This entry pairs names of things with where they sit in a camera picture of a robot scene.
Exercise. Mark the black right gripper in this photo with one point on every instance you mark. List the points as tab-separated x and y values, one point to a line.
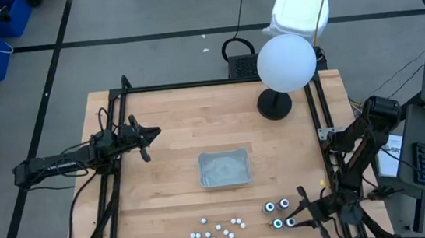
328	209

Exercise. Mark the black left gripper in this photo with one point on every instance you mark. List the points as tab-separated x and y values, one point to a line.
130	136

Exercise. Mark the large black-tipped coloring bottle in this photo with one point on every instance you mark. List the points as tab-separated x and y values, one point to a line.
291	222

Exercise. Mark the large green-tipped coloring bottle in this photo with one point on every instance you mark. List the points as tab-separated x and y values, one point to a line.
277	223

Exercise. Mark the small red bottle yellow label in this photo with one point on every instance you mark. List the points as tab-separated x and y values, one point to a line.
238	220

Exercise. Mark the grey plastic tray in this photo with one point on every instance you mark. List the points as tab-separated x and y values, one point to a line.
223	168

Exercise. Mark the small dark green coloring bottle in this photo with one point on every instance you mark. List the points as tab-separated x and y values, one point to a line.
203	220

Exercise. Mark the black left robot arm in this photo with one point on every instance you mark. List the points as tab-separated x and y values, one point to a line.
53	165

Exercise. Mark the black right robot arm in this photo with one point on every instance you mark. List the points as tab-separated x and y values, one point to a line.
357	163

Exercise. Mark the small black coloring bottle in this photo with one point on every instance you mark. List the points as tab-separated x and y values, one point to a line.
218	227

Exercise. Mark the brown floor object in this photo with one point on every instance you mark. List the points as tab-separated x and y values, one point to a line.
376	194

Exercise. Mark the white printed paper sheet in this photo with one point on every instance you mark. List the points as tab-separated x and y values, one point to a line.
392	160

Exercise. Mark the black desk leg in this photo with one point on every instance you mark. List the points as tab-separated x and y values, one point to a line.
418	212

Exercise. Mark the black vented box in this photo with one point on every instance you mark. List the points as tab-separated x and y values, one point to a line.
242	66

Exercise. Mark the white globe lamp black base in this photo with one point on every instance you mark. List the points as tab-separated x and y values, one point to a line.
285	63

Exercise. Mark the white lidded bucket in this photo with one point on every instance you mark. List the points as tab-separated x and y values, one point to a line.
296	9

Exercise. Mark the black aluminium table frame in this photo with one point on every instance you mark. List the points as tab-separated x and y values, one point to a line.
193	84

